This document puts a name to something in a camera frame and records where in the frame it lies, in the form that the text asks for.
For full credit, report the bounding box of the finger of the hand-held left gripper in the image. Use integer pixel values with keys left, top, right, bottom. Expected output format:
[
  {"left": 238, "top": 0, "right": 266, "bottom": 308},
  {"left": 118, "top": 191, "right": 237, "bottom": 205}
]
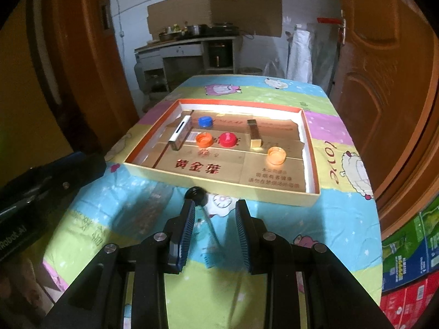
[{"left": 32, "top": 151, "right": 108, "bottom": 192}]

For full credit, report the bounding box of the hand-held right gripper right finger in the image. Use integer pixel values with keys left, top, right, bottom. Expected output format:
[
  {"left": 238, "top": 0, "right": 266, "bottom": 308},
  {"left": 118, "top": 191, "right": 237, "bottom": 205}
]
[{"left": 235, "top": 199, "right": 395, "bottom": 329}]

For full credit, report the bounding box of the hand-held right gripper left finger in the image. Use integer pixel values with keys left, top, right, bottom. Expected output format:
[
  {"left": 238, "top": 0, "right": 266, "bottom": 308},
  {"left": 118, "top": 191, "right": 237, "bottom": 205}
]
[{"left": 44, "top": 199, "right": 197, "bottom": 329}]

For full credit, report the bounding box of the black bottle cap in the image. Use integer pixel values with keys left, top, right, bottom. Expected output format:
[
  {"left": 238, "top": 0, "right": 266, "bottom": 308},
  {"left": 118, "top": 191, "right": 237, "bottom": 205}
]
[{"left": 184, "top": 187, "right": 206, "bottom": 206}]

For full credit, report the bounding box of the shallow cardboard box tray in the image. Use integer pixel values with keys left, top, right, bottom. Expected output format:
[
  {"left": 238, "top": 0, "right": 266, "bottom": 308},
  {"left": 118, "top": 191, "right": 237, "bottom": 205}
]
[{"left": 122, "top": 99, "right": 322, "bottom": 208}]

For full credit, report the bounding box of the orange bottle cap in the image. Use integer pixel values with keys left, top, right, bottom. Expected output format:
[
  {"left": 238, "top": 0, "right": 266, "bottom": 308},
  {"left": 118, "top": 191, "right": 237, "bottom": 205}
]
[
  {"left": 267, "top": 146, "right": 287, "bottom": 165},
  {"left": 195, "top": 132, "right": 214, "bottom": 148}
]

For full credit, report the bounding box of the red bottle cap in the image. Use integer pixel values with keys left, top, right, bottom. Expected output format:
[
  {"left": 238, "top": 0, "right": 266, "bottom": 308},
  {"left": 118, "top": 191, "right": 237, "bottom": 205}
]
[{"left": 219, "top": 132, "right": 237, "bottom": 149}]

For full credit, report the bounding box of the white rectangular box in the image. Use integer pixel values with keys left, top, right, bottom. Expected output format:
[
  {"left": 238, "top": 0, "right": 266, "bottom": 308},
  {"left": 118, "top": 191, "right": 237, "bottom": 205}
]
[{"left": 169, "top": 115, "right": 192, "bottom": 151}]

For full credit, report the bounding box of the cartoon sheep printed tablecloth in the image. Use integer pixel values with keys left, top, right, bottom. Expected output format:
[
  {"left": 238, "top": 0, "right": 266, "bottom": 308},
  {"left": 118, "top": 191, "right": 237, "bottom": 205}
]
[{"left": 41, "top": 73, "right": 383, "bottom": 329}]

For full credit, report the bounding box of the gold rectangular box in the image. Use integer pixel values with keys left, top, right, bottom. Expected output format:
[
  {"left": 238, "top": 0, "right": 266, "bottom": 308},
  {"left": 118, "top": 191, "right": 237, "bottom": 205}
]
[{"left": 247, "top": 119, "right": 263, "bottom": 149}]

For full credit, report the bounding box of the dark wooden door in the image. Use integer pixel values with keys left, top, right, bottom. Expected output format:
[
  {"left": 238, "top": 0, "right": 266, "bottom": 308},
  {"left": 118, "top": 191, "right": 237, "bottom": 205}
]
[{"left": 41, "top": 0, "right": 138, "bottom": 151}]

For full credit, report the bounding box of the white kitchen counter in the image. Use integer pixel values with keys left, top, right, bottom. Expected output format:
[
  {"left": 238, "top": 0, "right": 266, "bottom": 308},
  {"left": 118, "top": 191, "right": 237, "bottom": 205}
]
[{"left": 134, "top": 36, "right": 241, "bottom": 93}]

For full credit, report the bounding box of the door latch plate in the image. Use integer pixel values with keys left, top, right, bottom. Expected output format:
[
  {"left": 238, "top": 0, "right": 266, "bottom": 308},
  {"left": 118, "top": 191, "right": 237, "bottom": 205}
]
[{"left": 99, "top": 0, "right": 111, "bottom": 30}]

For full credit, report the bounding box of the cardboard sheet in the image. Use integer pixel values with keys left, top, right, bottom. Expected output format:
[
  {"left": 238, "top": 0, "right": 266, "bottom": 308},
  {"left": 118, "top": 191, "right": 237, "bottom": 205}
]
[
  {"left": 247, "top": 0, "right": 282, "bottom": 38},
  {"left": 209, "top": 0, "right": 247, "bottom": 35},
  {"left": 147, "top": 3, "right": 176, "bottom": 38},
  {"left": 175, "top": 0, "right": 210, "bottom": 33}
]

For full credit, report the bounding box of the green printed carton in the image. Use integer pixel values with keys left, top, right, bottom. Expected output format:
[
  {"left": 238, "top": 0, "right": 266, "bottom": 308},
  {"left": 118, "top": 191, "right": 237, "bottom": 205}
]
[{"left": 381, "top": 195, "right": 439, "bottom": 293}]

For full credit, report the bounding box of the dark cooker appliance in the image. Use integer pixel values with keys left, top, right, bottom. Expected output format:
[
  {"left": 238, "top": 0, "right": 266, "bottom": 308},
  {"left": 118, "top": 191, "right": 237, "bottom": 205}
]
[{"left": 209, "top": 41, "right": 234, "bottom": 71}]

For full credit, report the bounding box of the red printed carton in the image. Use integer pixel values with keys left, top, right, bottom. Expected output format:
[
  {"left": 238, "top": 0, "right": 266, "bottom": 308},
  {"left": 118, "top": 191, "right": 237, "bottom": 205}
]
[{"left": 379, "top": 274, "right": 439, "bottom": 329}]

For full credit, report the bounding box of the white woven sack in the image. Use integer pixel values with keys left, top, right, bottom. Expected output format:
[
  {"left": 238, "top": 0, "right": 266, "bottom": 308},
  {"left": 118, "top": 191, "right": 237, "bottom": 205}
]
[{"left": 287, "top": 24, "right": 314, "bottom": 83}]

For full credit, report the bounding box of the black stove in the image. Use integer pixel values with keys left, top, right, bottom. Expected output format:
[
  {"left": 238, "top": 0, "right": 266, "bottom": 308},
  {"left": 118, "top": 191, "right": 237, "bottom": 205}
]
[{"left": 207, "top": 24, "right": 241, "bottom": 36}]

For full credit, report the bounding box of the open wooden door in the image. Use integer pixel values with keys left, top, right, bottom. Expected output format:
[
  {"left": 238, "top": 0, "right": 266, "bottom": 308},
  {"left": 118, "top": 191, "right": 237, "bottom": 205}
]
[{"left": 331, "top": 0, "right": 436, "bottom": 192}]

